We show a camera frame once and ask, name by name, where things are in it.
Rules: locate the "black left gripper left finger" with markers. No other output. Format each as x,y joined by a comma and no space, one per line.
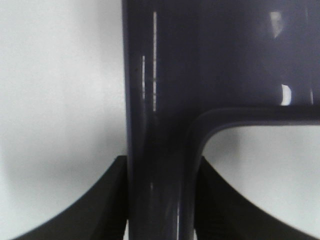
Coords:
100,214

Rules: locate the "grey plastic dustpan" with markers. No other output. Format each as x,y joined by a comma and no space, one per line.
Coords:
196,67

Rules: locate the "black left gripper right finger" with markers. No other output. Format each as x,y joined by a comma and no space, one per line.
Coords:
221,213

